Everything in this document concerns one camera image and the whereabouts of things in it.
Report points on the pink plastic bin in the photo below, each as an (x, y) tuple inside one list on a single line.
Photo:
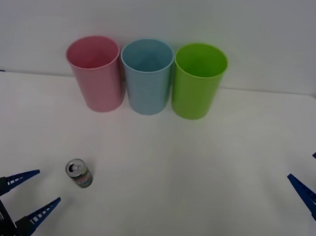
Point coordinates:
[(100, 89)]

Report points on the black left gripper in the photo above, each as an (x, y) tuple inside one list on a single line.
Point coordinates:
[(2, 220)]

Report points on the pale blue plastic bin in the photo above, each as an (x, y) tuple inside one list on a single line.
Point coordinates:
[(146, 92)]

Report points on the green plastic bin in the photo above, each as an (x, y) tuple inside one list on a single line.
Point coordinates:
[(192, 96)]

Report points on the black drink can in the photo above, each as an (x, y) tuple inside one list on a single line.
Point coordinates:
[(82, 176)]

